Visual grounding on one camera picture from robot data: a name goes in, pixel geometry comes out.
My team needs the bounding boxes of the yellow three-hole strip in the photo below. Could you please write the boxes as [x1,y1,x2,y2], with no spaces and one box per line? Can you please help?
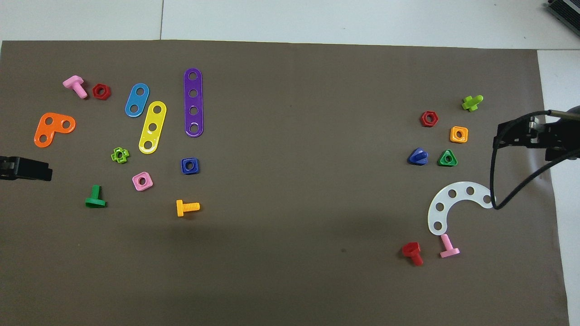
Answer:
[138,101,168,155]

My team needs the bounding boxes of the orange three-hole corner plate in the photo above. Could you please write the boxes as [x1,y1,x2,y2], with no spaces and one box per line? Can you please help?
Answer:
[34,112,77,149]

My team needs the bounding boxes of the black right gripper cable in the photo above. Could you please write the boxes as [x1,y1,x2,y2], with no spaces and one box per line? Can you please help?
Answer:
[489,110,580,211]

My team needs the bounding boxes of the orange-yellow plastic screw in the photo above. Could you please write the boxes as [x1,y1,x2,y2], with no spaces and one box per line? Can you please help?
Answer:
[176,199,201,218]

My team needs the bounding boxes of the pink plastic screw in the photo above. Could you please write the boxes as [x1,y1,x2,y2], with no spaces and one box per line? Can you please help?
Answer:
[439,233,461,259]
[63,75,89,100]

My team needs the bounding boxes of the red plastic screw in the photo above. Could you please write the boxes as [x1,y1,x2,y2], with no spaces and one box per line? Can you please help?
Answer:
[401,241,424,267]

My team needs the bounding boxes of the green triangular plastic nut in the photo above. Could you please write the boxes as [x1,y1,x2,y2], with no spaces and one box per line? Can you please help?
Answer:
[438,149,458,168]

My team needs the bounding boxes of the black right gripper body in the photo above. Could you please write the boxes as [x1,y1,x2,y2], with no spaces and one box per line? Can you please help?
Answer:
[527,115,580,147]

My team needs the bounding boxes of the pink square plastic nut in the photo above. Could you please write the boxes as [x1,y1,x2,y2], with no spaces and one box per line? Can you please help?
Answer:
[132,171,154,192]

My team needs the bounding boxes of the lime green cross nut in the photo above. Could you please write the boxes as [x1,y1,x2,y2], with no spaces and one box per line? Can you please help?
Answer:
[461,94,484,112]

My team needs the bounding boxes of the brown table mat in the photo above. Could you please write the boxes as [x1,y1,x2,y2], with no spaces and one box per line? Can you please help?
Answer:
[0,40,570,326]

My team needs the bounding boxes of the purple four-hole strip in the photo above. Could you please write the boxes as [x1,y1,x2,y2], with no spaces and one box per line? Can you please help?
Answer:
[184,68,204,138]

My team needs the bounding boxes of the blue two-hole strip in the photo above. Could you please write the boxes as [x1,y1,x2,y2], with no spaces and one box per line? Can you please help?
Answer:
[125,83,150,118]

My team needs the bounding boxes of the dark green plastic screw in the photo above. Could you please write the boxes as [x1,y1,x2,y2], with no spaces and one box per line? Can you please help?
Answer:
[85,184,107,209]

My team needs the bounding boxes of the blue triangle-head plastic screw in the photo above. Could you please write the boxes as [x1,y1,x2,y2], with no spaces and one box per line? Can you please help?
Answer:
[407,147,429,166]

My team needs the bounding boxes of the white curved five-hole plate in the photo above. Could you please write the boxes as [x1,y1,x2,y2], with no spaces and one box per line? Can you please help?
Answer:
[427,182,497,236]

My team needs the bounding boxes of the black ribbed device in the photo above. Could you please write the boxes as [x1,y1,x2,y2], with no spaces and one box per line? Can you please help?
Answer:
[545,0,580,26]

